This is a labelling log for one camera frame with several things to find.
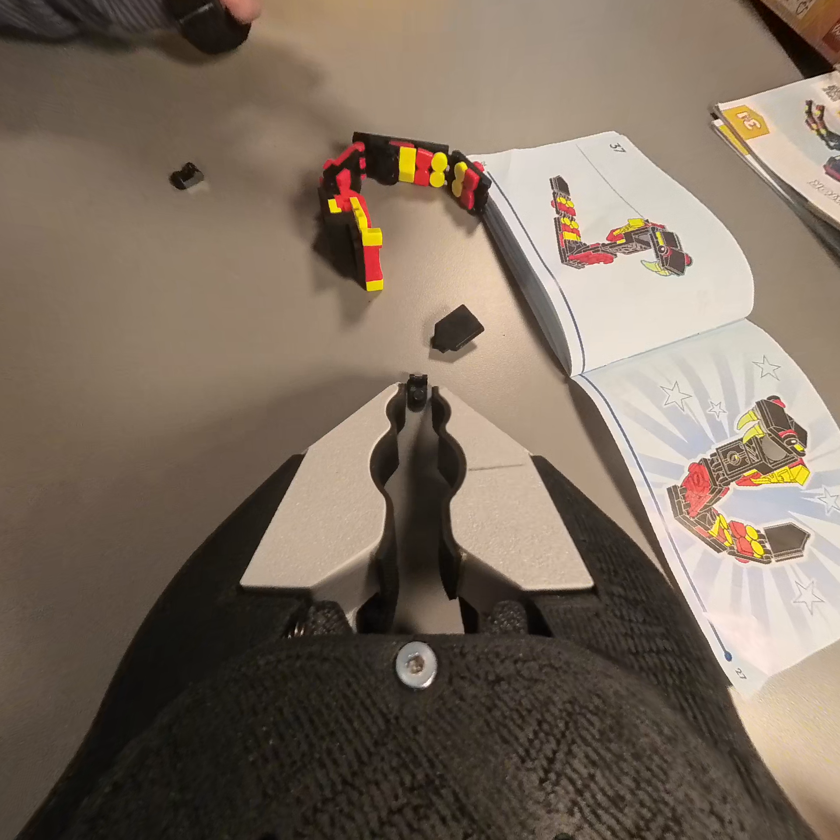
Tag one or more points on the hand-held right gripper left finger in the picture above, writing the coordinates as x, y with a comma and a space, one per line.
315, 525

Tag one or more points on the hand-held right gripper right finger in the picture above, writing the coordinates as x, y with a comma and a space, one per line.
518, 525

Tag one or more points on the small black lego piece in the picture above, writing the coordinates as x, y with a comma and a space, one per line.
417, 390
187, 177

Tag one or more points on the red yellow black lego body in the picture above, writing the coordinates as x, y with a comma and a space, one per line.
407, 164

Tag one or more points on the instruction booklet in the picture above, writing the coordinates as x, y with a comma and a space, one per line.
787, 144
730, 141
630, 262

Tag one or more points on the black lego wedge piece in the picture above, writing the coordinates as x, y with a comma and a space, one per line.
457, 328

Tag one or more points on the colourful cardboard lego box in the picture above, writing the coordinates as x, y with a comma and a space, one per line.
814, 26

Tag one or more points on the person's left hand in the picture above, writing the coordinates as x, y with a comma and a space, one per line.
244, 8

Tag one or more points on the closed instruction booklet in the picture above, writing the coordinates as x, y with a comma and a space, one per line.
787, 144
730, 141

